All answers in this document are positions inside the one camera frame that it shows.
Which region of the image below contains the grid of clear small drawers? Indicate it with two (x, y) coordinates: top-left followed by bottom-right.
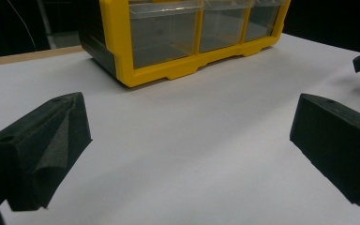
(128, 0), (287, 70)

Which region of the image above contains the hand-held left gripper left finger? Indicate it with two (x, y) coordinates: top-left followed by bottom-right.
(0, 91), (93, 212)

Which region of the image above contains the metal stand pole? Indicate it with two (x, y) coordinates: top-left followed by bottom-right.
(37, 0), (58, 50)

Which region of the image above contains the wooden table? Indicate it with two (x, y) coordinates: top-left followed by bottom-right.
(0, 45), (85, 68)

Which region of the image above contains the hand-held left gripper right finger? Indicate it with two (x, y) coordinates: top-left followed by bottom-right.
(290, 93), (360, 207)

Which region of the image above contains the yellow black drawer cabinet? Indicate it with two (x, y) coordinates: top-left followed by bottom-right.
(78, 0), (293, 88)

